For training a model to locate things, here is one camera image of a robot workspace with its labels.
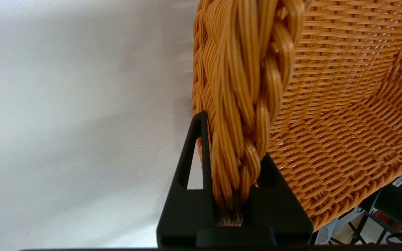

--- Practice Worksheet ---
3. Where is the orange woven wicker basket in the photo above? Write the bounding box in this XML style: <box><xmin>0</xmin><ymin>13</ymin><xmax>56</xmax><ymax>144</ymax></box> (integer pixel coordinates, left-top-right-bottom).
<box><xmin>192</xmin><ymin>0</ymin><xmax>402</xmax><ymax>232</ymax></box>

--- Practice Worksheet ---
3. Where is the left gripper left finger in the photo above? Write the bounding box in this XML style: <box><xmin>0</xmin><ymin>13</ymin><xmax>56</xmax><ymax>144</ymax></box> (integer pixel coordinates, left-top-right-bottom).
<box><xmin>157</xmin><ymin>111</ymin><xmax>219</xmax><ymax>246</ymax></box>

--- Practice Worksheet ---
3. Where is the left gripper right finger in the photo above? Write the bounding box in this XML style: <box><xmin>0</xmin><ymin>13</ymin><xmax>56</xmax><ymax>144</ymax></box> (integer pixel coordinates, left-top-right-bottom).
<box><xmin>243</xmin><ymin>153</ymin><xmax>314</xmax><ymax>245</ymax></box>

